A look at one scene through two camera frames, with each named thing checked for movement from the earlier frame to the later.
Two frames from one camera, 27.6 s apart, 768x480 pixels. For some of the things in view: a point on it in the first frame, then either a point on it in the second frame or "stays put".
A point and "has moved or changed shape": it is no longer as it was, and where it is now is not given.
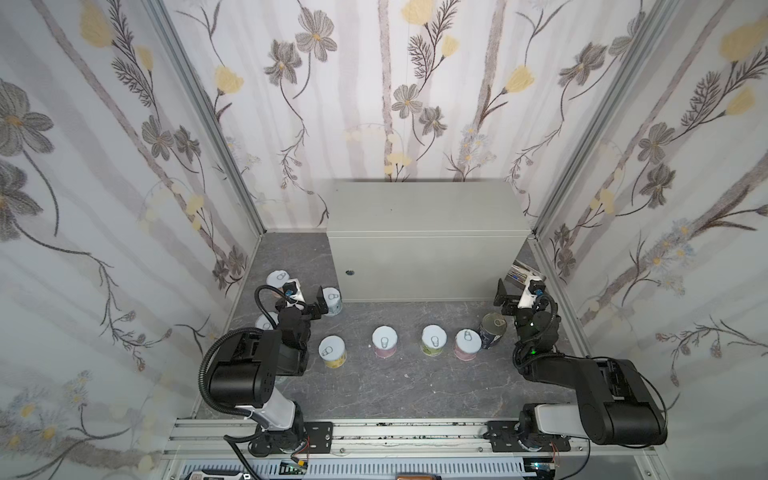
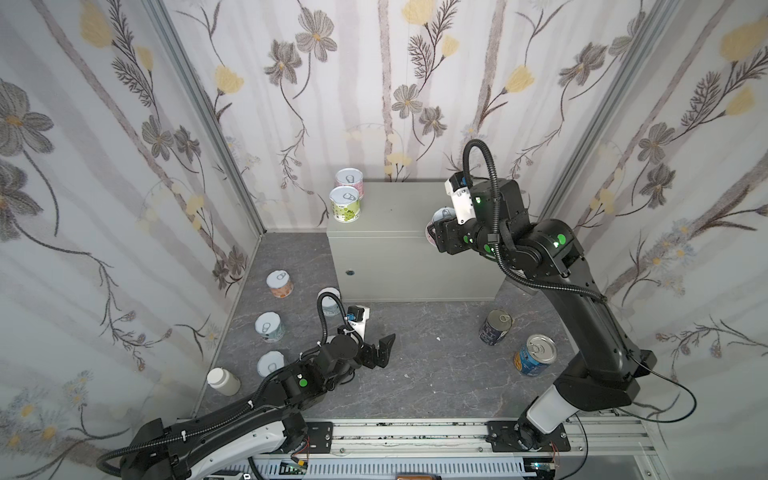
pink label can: [467, 344] -> [443, 214]
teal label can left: [262, 323] stays put
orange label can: [277, 278] stays put
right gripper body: [513, 298] -> [442, 234]
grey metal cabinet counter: [425, 240] stays put
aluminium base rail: [391, 449] stays put
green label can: [433, 339] -> [345, 203]
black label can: [492, 327] stays put
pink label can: [384, 340] has moved or changed shape
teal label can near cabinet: [333, 299] stays put
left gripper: [311, 303] -> [368, 352]
